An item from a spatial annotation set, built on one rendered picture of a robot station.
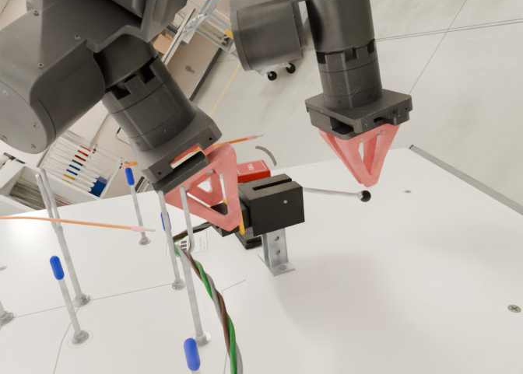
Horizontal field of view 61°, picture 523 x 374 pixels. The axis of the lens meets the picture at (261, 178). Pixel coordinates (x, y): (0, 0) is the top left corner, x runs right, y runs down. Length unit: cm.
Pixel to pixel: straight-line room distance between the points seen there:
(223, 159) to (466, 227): 31
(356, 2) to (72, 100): 25
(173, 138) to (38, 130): 10
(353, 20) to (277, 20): 7
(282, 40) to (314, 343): 26
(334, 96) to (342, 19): 7
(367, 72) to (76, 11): 25
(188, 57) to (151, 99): 816
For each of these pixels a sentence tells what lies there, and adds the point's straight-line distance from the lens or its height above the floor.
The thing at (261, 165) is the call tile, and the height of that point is 109.
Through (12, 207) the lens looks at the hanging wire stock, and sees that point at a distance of 100.
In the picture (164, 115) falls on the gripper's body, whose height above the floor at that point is 128.
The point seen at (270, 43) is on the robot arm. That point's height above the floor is 123.
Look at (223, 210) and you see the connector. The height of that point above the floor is 118.
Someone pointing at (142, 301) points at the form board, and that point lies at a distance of 46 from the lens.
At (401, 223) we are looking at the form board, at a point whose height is 97.
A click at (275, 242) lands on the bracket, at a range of 46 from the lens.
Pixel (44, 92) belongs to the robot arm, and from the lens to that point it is 29.
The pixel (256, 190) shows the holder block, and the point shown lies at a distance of 44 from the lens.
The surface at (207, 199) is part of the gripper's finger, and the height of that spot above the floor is 120.
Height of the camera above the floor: 132
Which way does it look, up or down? 22 degrees down
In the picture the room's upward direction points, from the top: 60 degrees counter-clockwise
